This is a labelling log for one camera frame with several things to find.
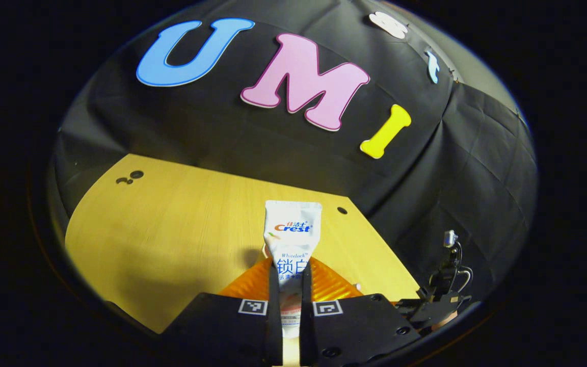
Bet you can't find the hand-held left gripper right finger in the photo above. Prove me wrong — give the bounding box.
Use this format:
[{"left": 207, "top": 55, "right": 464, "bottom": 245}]
[{"left": 300, "top": 256, "right": 422, "bottom": 367}]

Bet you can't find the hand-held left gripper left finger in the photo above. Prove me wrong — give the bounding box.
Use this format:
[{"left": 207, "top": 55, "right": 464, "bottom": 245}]
[{"left": 161, "top": 257, "right": 284, "bottom": 367}]

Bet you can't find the white toothpaste tube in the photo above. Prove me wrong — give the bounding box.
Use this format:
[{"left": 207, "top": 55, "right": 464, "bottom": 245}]
[{"left": 264, "top": 200, "right": 323, "bottom": 339}]

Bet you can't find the black backdrop cloth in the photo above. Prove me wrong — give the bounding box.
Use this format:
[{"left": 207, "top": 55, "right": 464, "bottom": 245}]
[{"left": 51, "top": 0, "right": 539, "bottom": 317}]

